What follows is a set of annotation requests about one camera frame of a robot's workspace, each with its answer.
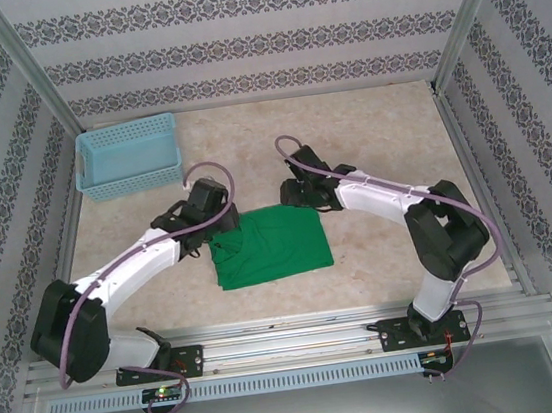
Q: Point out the green t-shirt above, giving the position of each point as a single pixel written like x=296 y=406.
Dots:
x=281 y=251

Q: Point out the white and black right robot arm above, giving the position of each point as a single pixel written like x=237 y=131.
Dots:
x=380 y=196

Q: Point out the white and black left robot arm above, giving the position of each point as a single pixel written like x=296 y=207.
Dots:
x=131 y=259

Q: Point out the light blue plastic basket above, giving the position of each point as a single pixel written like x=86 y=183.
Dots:
x=124 y=159

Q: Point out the small circuit board green light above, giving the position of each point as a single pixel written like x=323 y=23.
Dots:
x=160 y=393

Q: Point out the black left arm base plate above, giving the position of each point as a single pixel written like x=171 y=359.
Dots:
x=191 y=355

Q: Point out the long aluminium mounting rail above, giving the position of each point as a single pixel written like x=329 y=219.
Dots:
x=283 y=346

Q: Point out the aluminium table side rail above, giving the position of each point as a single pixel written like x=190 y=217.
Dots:
x=68 y=232
x=473 y=167

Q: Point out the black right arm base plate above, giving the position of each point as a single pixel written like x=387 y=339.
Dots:
x=392 y=335

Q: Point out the aluminium frame post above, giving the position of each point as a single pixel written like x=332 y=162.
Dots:
x=26 y=61
x=473 y=6

